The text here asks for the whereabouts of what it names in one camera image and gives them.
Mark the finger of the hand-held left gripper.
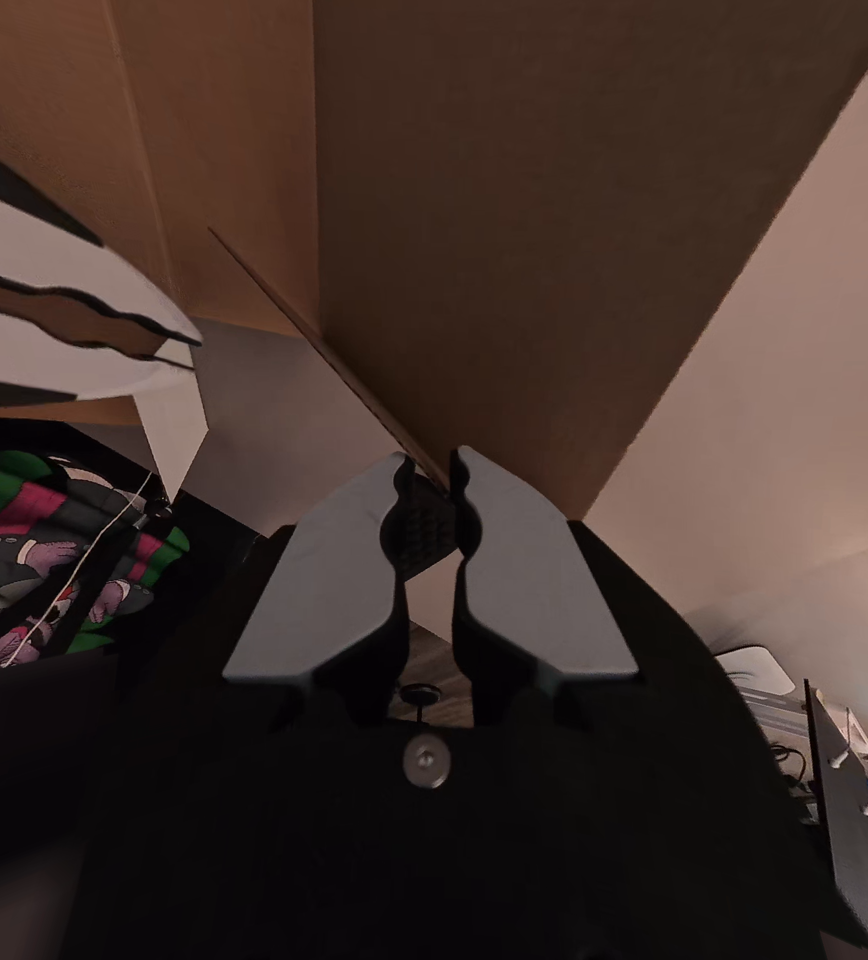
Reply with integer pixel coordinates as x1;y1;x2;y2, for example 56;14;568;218
0;186;204;348
0;303;196;399

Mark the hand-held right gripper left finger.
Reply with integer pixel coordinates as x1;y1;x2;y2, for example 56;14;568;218
222;451;415;723

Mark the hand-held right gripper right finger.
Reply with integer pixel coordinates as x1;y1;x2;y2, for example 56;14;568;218
450;445;642;723

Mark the white and brown cardboard box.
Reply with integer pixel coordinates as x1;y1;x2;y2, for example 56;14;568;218
0;0;868;639

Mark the white device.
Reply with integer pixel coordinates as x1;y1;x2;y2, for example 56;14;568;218
715;645;817;704

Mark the grey panel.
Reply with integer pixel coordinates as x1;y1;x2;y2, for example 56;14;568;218
803;678;868;959

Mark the thin white cord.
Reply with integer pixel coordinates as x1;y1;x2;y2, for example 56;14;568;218
14;471;154;663

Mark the black strap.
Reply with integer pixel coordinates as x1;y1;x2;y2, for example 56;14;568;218
0;510;174;670

